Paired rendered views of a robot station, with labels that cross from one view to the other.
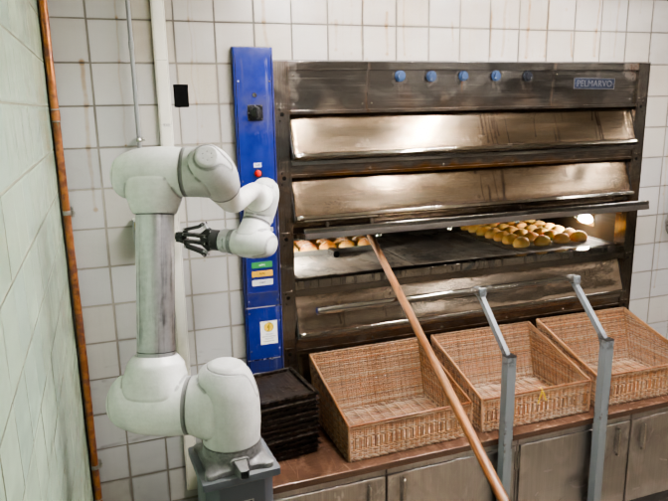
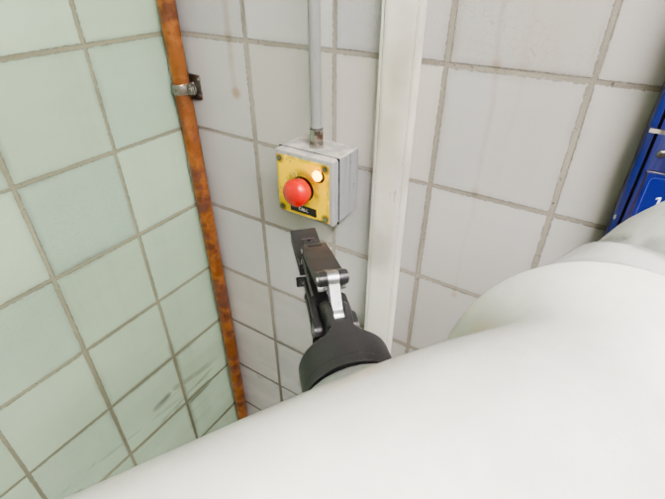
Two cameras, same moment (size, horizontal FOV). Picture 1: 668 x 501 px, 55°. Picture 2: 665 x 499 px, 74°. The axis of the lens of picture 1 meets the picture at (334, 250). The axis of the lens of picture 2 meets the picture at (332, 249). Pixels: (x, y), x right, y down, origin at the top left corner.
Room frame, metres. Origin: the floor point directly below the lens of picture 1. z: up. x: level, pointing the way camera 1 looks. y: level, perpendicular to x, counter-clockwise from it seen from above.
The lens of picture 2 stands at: (2.08, 0.24, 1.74)
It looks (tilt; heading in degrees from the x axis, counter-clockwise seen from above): 34 degrees down; 52
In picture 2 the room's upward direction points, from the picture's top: straight up
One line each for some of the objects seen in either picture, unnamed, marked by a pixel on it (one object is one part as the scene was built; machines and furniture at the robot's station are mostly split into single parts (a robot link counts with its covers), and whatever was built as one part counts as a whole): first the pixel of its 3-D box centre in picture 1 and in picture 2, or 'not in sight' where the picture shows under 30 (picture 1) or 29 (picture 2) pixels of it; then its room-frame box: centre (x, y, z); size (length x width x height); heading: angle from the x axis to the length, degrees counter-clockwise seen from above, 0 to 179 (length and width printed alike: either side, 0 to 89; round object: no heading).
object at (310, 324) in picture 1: (473, 293); not in sight; (2.98, -0.67, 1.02); 1.79 x 0.11 x 0.19; 110
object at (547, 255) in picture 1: (471, 264); not in sight; (3.00, -0.67, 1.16); 1.80 x 0.06 x 0.04; 110
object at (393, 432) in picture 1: (387, 393); not in sight; (2.53, -0.22, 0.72); 0.56 x 0.49 x 0.28; 110
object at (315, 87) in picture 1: (477, 86); not in sight; (3.00, -0.67, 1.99); 1.80 x 0.08 x 0.21; 110
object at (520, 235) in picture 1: (521, 230); not in sight; (3.58, -1.07, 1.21); 0.61 x 0.48 x 0.06; 20
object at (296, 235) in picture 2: not in sight; (308, 248); (2.31, 0.58, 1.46); 0.07 x 0.03 x 0.01; 65
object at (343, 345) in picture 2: (211, 240); (340, 352); (2.25, 0.44, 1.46); 0.09 x 0.07 x 0.08; 65
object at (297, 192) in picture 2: not in sight; (298, 191); (2.39, 0.71, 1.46); 0.04 x 0.04 x 0.04; 20
